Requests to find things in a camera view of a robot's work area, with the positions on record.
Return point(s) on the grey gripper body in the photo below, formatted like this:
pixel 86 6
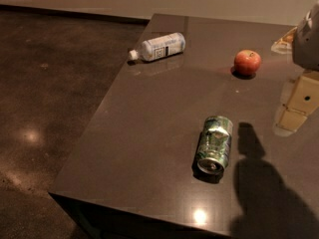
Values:
pixel 307 45

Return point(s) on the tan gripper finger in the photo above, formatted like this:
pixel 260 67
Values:
pixel 284 44
pixel 299 100

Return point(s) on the green soda can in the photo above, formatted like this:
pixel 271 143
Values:
pixel 212 155

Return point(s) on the red apple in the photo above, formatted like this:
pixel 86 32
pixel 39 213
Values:
pixel 247 62

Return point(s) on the white plastic bottle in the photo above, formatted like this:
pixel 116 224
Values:
pixel 158 48

